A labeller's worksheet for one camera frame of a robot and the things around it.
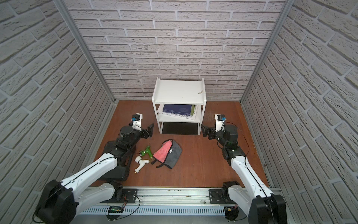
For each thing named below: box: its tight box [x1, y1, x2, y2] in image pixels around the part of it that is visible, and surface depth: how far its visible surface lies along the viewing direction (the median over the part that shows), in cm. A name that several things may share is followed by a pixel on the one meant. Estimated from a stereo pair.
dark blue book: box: [162, 104, 196, 116], surface depth 88 cm
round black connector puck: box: [224, 205, 239, 222], surface depth 72 cm
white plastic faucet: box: [134, 155, 151, 174], surface depth 85 cm
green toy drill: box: [139, 145, 154, 160], surface depth 89 cm
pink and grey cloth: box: [151, 139, 183, 170], surface depth 87 cm
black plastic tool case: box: [98, 140, 137, 182], surface depth 62 cm
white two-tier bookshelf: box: [151, 77, 207, 136], surface depth 81 cm
